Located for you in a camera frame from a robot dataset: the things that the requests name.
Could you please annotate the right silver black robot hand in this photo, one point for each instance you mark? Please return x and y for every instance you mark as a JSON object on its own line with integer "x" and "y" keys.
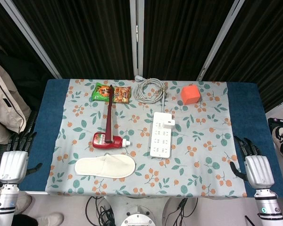
{"x": 259, "y": 171}

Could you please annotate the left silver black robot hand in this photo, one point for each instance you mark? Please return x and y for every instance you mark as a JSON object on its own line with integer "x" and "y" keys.
{"x": 13, "y": 164}

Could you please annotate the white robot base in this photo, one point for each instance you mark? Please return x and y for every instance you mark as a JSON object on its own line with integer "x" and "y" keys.
{"x": 138, "y": 212}

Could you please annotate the white power strip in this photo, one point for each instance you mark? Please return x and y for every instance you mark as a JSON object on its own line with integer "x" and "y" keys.
{"x": 160, "y": 141}

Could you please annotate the black and white sneaker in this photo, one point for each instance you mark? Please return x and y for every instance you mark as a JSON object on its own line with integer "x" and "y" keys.
{"x": 281, "y": 139}

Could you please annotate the white shoe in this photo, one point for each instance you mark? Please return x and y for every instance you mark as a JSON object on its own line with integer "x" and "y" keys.
{"x": 50, "y": 219}
{"x": 23, "y": 203}

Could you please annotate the black device with lights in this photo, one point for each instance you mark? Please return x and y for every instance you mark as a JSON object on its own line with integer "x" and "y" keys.
{"x": 279, "y": 122}

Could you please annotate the blue table cover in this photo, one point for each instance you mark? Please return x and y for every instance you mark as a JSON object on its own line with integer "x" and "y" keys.
{"x": 47, "y": 113}

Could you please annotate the beige jacket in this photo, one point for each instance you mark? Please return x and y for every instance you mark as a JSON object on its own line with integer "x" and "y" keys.
{"x": 4, "y": 99}

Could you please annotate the floral tablecloth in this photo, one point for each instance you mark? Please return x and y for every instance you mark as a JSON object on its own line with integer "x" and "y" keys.
{"x": 179, "y": 146}

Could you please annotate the white slipper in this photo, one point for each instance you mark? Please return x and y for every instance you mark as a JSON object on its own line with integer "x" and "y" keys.
{"x": 103, "y": 167}

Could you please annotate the orange cube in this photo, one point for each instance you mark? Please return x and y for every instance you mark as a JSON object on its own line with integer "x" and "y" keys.
{"x": 190, "y": 95}

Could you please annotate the red ketchup bottle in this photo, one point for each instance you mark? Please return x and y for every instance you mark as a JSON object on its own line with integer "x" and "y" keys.
{"x": 115, "y": 142}

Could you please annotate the dark red folded fan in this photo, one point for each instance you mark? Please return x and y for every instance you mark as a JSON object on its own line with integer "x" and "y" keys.
{"x": 109, "y": 117}

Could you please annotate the green snack packet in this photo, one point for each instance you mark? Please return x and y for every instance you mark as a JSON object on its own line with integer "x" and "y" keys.
{"x": 100, "y": 93}

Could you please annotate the orange snack packet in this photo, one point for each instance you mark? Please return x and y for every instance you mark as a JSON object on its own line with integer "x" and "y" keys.
{"x": 122, "y": 94}

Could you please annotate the grey partition post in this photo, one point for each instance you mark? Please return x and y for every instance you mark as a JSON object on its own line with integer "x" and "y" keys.
{"x": 137, "y": 35}
{"x": 219, "y": 40}
{"x": 30, "y": 37}

